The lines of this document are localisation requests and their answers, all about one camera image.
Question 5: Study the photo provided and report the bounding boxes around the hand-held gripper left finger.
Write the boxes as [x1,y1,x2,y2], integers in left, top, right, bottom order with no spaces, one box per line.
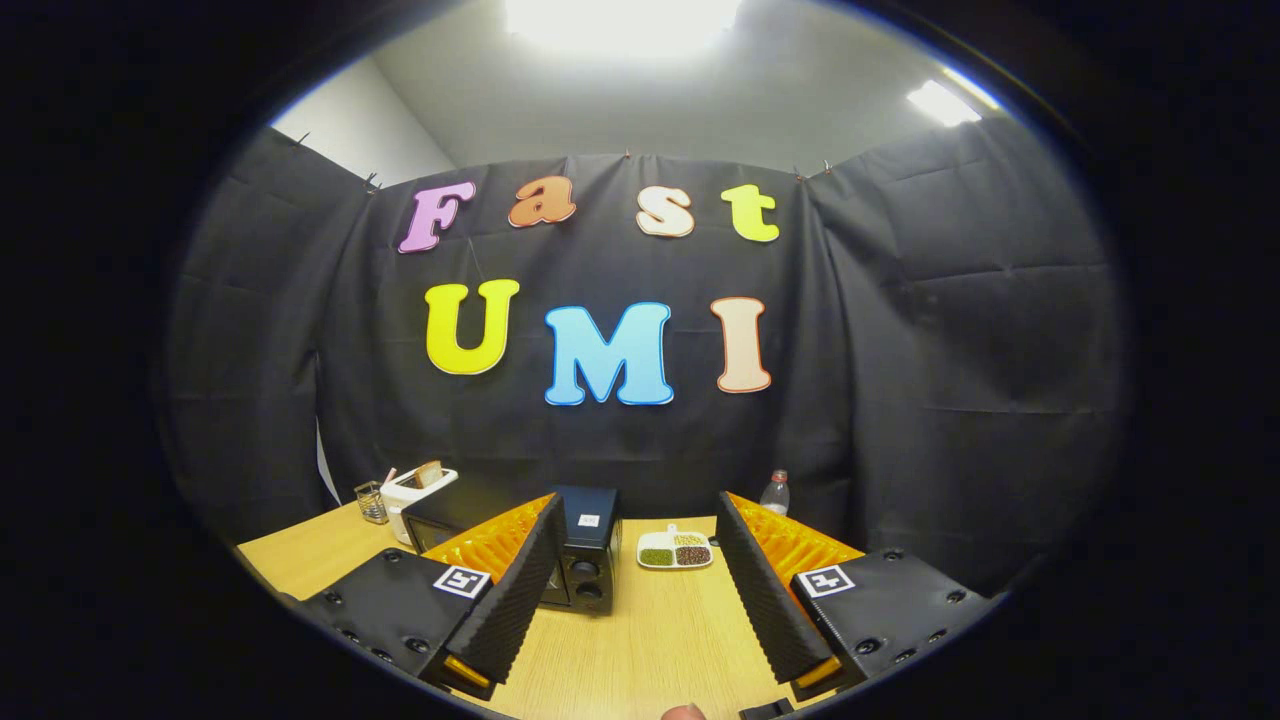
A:
[300,493,567,701]

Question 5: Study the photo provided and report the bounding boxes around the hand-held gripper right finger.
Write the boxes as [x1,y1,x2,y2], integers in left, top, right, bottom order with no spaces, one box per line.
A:
[715,491,991,703]

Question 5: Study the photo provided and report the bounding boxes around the black toaster oven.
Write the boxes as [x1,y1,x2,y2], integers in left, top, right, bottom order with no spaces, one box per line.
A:
[400,486,623,616]

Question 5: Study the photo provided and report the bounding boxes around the white bread toaster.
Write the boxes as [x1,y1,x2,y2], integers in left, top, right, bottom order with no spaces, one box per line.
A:
[380,462,460,546]

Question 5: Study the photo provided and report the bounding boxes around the white divided dish of beans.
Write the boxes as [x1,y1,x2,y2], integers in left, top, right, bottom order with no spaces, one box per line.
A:
[637,524,715,571]

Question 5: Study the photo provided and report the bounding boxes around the black backdrop cloth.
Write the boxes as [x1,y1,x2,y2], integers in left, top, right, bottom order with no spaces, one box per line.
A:
[160,125,1131,591]

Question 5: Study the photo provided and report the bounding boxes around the small ceiling light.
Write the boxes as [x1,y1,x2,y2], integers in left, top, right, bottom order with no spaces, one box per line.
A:
[907,78,1001,128]

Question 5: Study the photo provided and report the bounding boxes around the large ceiling light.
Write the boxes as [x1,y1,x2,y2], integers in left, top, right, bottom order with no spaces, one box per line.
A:
[505,0,746,56]

